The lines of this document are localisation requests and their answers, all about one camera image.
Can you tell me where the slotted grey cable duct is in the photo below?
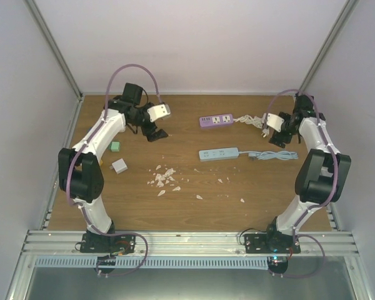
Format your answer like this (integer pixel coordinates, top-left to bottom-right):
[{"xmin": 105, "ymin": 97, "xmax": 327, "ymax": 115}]
[{"xmin": 35, "ymin": 256, "xmax": 268, "ymax": 270}]

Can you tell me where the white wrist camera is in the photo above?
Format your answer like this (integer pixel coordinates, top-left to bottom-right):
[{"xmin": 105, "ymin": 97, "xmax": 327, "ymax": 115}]
[
  {"xmin": 147, "ymin": 104, "xmax": 171, "ymax": 123},
  {"xmin": 264, "ymin": 113, "xmax": 284, "ymax": 133}
]

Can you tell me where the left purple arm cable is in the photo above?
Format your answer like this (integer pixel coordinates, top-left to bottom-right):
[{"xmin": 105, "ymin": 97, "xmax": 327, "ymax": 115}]
[{"xmin": 67, "ymin": 64, "xmax": 163, "ymax": 234}]

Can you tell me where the green plug adapter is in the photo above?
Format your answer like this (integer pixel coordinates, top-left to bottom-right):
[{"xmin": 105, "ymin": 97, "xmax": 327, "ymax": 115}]
[{"xmin": 109, "ymin": 141, "xmax": 121, "ymax": 153}]

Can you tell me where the white usb charger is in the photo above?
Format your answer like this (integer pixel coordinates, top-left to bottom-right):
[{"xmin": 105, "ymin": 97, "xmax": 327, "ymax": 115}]
[{"xmin": 110, "ymin": 159, "xmax": 128, "ymax": 174}]

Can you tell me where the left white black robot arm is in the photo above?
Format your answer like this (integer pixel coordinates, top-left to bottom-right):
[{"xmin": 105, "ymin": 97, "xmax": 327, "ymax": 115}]
[{"xmin": 58, "ymin": 83, "xmax": 171, "ymax": 253}]

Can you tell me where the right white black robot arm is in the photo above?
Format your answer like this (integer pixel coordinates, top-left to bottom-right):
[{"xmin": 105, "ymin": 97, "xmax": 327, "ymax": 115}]
[{"xmin": 262, "ymin": 89, "xmax": 351, "ymax": 253}]

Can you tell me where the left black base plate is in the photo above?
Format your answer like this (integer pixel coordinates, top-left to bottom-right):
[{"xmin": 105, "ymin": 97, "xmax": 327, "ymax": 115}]
[{"xmin": 75, "ymin": 231, "xmax": 136, "ymax": 255}]

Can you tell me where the white plastic debris pile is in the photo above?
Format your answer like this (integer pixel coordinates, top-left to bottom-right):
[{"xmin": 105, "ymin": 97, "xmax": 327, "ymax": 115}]
[{"xmin": 146, "ymin": 164, "xmax": 183, "ymax": 198}]

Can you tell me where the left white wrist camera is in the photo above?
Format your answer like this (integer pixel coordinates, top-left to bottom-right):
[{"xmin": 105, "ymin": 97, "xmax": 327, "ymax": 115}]
[{"xmin": 147, "ymin": 104, "xmax": 171, "ymax": 123}]

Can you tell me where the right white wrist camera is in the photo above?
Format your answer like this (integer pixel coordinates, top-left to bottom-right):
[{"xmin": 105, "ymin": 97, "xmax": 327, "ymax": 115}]
[{"xmin": 264, "ymin": 113, "xmax": 284, "ymax": 133}]

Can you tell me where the light blue coiled cable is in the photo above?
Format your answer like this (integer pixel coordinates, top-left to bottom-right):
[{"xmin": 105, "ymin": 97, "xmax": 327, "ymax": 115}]
[{"xmin": 238, "ymin": 150, "xmax": 300, "ymax": 162}]

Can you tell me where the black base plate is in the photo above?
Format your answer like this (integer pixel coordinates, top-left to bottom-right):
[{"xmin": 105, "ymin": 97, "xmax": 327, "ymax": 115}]
[
  {"xmin": 75, "ymin": 231, "xmax": 136, "ymax": 255},
  {"xmin": 239, "ymin": 231, "xmax": 301, "ymax": 254}
]

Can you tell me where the purple power strip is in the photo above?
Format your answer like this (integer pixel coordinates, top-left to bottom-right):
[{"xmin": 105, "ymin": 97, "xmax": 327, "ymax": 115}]
[{"xmin": 199, "ymin": 114, "xmax": 234, "ymax": 129}]

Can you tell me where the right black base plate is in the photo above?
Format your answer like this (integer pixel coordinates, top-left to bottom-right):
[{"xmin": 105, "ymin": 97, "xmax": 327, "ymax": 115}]
[{"xmin": 239, "ymin": 231, "xmax": 301, "ymax": 254}]

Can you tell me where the aluminium front rail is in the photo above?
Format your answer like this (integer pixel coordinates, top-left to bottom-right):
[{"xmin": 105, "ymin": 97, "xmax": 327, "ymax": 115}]
[{"xmin": 21, "ymin": 231, "xmax": 359, "ymax": 257}]

